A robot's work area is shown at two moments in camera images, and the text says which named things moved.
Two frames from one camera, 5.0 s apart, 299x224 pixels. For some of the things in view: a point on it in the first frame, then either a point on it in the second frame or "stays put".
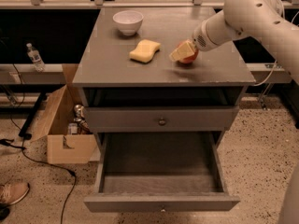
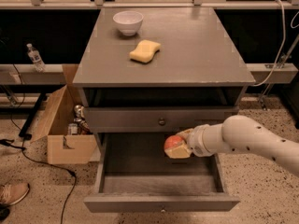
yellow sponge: x=145 y=50 stays put
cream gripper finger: x=182 y=51 → x=179 y=151
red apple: x=192 y=58 → x=173 y=142
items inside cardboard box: x=79 y=126 stays put
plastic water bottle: x=35 y=58 stays put
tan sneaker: x=13 y=190 stays put
